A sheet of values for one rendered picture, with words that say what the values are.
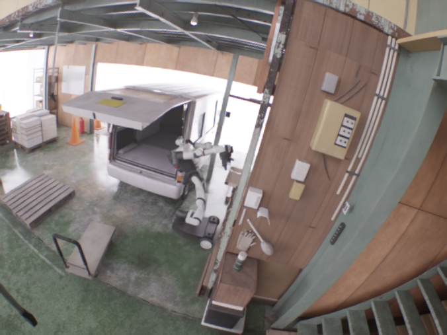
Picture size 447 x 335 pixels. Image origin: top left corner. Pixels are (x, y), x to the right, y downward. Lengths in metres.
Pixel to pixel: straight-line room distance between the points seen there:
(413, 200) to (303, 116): 1.22
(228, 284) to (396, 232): 1.53
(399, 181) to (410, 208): 0.72
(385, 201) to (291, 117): 0.78
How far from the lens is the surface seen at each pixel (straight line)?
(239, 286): 1.73
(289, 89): 1.30
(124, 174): 3.61
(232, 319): 2.14
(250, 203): 1.45
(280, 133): 1.33
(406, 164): 1.30
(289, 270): 2.28
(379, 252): 2.18
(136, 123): 1.96
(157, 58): 5.29
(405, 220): 2.07
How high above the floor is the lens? 2.28
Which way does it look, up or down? 25 degrees down
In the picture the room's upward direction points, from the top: 13 degrees clockwise
